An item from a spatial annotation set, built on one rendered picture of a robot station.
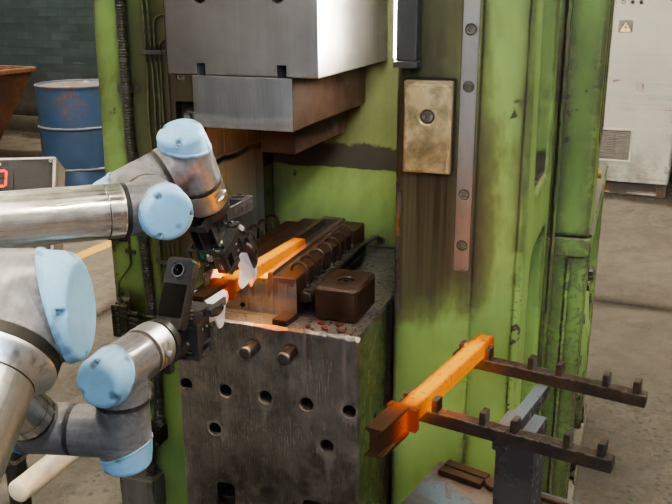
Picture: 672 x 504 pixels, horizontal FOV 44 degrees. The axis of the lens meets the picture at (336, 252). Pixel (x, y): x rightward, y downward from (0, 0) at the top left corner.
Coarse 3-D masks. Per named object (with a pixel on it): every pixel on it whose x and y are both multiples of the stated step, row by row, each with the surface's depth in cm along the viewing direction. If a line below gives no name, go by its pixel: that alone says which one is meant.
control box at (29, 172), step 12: (0, 168) 163; (12, 168) 163; (24, 168) 164; (36, 168) 164; (48, 168) 164; (60, 168) 168; (0, 180) 163; (12, 180) 163; (24, 180) 163; (36, 180) 164; (48, 180) 164; (60, 180) 168
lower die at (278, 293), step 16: (288, 224) 198; (304, 224) 195; (336, 224) 191; (352, 224) 194; (256, 240) 186; (272, 240) 182; (320, 240) 181; (320, 256) 170; (336, 256) 178; (208, 272) 165; (272, 272) 159; (288, 272) 161; (304, 272) 161; (320, 272) 170; (256, 288) 161; (272, 288) 160; (288, 288) 158; (256, 304) 162; (272, 304) 161; (288, 304) 159; (304, 304) 163
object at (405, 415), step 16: (480, 336) 143; (464, 352) 137; (480, 352) 138; (448, 368) 131; (464, 368) 133; (432, 384) 126; (448, 384) 128; (416, 400) 121; (384, 416) 114; (400, 416) 114; (416, 416) 117; (384, 432) 112; (400, 432) 117; (384, 448) 113
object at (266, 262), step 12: (288, 240) 175; (300, 240) 175; (276, 252) 166; (288, 252) 169; (264, 264) 158; (276, 264) 163; (228, 276) 149; (204, 288) 141; (216, 288) 141; (228, 288) 144; (240, 288) 149
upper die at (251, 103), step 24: (360, 72) 181; (216, 96) 152; (240, 96) 150; (264, 96) 149; (288, 96) 147; (312, 96) 156; (336, 96) 168; (360, 96) 183; (216, 120) 153; (240, 120) 152; (264, 120) 150; (288, 120) 149; (312, 120) 157
